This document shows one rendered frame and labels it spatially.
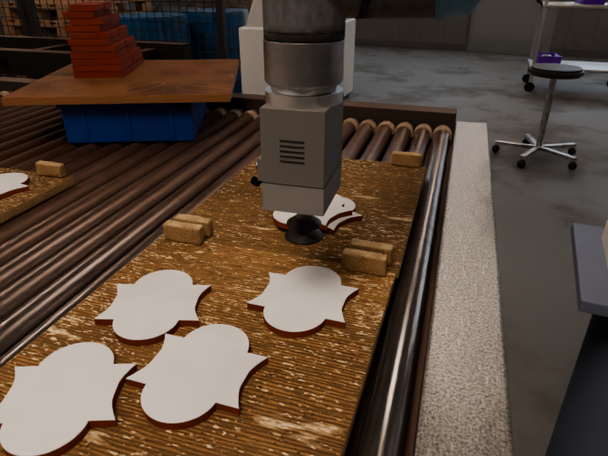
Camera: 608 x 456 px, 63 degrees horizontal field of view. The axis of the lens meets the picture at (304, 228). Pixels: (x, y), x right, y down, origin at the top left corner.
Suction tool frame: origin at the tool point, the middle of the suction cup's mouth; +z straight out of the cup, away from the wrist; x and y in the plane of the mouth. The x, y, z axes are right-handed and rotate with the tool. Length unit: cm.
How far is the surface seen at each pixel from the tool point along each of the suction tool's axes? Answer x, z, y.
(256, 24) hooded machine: -144, 14, -369
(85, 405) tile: -14.1, 8.0, 21.5
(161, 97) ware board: -48, -1, -53
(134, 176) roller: -46, 11, -35
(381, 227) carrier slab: 6.3, 9.0, -21.8
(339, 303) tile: 4.4, 8.0, 0.5
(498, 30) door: 88, 66, -921
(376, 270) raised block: 7.5, 8.0, -7.9
